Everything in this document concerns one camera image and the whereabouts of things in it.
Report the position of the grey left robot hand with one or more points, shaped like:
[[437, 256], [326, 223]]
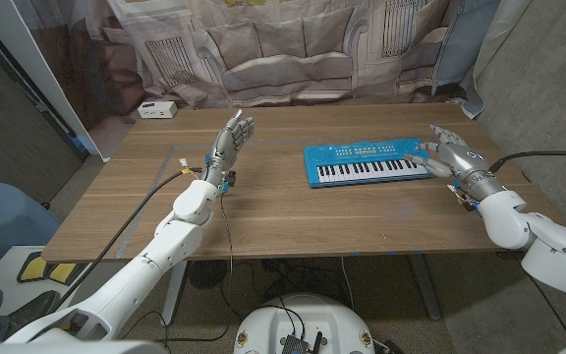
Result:
[[226, 145]]

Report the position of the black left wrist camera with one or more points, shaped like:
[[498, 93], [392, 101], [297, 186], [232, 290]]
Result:
[[231, 178]]

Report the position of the white robot torso base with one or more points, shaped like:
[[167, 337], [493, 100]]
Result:
[[307, 319]]

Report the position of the printed sofa room backdrop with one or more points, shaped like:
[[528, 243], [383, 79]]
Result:
[[283, 54]]

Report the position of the white table leg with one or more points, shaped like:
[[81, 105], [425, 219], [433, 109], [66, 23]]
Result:
[[173, 290]]

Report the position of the white power strip box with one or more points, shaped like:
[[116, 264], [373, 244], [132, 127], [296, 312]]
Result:
[[157, 109]]

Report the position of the blue plastic chair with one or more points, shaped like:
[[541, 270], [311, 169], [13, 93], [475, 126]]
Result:
[[3, 221]]

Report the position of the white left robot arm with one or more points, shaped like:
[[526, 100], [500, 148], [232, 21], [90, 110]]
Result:
[[165, 251]]

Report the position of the black round fan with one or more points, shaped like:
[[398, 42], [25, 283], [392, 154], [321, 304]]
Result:
[[208, 274]]

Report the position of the white mat with yellow shapes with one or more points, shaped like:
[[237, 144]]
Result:
[[3, 275]]

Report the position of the white board frame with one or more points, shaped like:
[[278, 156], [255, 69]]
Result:
[[42, 74]]

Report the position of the grey table leg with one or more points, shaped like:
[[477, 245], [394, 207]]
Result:
[[424, 290]]

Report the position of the blue toy piano keyboard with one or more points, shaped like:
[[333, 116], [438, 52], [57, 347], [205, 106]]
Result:
[[361, 167]]

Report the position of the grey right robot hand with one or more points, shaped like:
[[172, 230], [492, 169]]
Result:
[[460, 162]]

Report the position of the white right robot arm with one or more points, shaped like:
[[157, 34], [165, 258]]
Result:
[[548, 251]]

